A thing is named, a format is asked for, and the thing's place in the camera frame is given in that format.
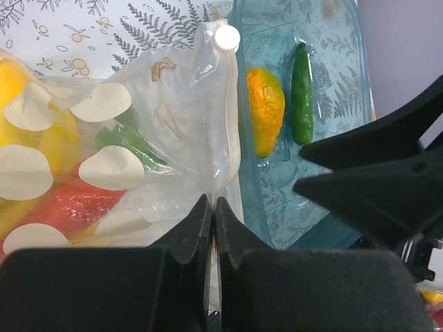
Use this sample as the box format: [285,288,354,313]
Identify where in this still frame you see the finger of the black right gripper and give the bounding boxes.
[293,138,442,248]
[299,77,442,171]

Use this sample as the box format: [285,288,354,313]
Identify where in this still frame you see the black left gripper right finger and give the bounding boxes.
[215,197,433,331]

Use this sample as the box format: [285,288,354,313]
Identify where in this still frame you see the red fake food in bag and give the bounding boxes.
[1,167,127,259]

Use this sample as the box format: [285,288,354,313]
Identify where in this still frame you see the fake carrot with green leaves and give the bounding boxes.
[95,106,172,174]

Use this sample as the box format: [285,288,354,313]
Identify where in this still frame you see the green fake chili pepper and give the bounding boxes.
[291,41,314,145]

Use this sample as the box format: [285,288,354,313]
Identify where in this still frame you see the polka dot zip top bag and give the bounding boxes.
[0,20,243,332]

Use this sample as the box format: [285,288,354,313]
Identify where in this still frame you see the yellow orange fake mango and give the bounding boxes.
[246,67,285,158]

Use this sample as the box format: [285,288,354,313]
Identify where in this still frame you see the clear teal plastic tray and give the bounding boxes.
[229,1,374,249]

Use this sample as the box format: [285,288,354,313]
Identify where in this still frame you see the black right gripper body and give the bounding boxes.
[395,238,442,284]

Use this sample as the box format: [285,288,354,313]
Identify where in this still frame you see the yellow fake food in bag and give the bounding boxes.
[0,57,82,229]

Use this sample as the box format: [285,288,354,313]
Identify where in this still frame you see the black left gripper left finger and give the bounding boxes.
[1,195,212,331]

